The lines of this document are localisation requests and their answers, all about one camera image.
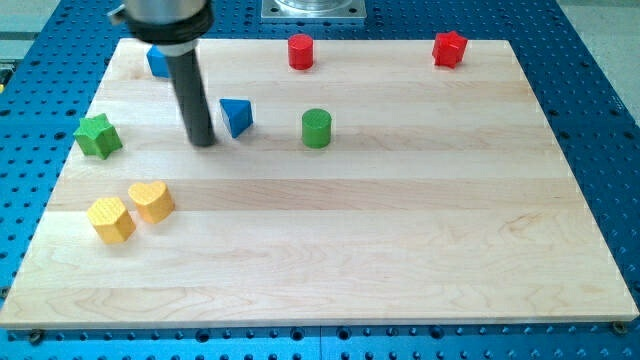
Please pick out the green star block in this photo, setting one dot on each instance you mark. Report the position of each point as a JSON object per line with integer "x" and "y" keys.
{"x": 96, "y": 136}

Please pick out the blue perforated metal plate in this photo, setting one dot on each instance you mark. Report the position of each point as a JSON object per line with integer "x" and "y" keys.
{"x": 57, "y": 79}

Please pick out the green cylinder block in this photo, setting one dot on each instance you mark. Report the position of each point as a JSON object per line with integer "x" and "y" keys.
{"x": 316, "y": 128}

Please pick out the red cylinder block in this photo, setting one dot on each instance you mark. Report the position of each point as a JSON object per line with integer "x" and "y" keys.
{"x": 300, "y": 51}

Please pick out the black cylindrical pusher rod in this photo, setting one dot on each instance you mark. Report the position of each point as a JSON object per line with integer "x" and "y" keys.
{"x": 188, "y": 86}

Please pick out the blue cube block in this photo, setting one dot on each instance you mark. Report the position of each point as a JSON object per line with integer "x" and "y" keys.
{"x": 157, "y": 63}

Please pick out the red star block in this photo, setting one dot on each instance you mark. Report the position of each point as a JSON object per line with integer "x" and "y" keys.
{"x": 449, "y": 49}

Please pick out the blue triangular prism block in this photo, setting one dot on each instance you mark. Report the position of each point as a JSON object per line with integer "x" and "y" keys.
{"x": 237, "y": 115}

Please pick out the yellow hexagon block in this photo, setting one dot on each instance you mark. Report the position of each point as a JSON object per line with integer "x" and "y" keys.
{"x": 111, "y": 220}

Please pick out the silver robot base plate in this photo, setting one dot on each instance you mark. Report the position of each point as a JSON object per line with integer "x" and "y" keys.
{"x": 312, "y": 10}

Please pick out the yellow heart block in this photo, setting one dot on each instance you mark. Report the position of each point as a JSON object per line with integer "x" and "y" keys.
{"x": 153, "y": 201}

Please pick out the light wooden board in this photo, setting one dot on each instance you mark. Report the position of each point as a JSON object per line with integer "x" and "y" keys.
{"x": 442, "y": 197}

